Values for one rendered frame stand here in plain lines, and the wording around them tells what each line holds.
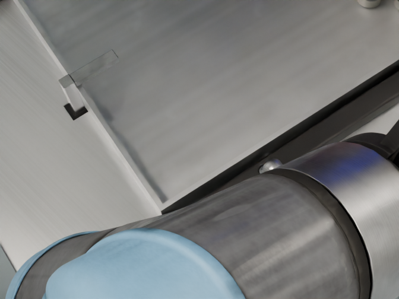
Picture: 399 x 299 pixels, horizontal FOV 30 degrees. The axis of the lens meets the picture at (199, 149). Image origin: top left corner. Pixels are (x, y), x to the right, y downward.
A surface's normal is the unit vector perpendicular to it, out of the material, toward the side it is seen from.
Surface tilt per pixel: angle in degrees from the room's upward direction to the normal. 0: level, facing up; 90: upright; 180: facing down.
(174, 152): 0
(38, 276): 54
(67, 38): 0
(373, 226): 30
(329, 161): 39
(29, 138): 0
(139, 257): 35
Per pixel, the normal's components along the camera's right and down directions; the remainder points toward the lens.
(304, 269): 0.51, -0.20
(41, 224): -0.06, -0.40
